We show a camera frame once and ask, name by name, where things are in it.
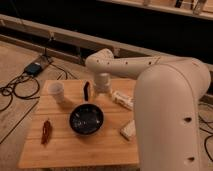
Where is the white plastic bottle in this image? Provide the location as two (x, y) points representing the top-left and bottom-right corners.
(111, 91), (133, 110)

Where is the black bowl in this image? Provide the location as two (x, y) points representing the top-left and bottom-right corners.
(69, 103), (104, 135)

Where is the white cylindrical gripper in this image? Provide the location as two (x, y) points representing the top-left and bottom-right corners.
(94, 73), (111, 93)

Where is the black cable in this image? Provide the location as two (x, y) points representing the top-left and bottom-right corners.
(0, 72), (42, 113)

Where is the black power adapter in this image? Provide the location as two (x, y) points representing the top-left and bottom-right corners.
(24, 62), (43, 76)

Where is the white sponge block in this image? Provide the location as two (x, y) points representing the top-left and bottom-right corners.
(120, 120), (136, 141)

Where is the wooden table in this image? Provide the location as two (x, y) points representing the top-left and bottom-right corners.
(19, 80), (139, 168)

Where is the white paper cup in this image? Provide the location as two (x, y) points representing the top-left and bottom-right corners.
(47, 82), (64, 103)

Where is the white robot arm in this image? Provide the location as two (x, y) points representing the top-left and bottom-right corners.
(85, 49), (211, 171)

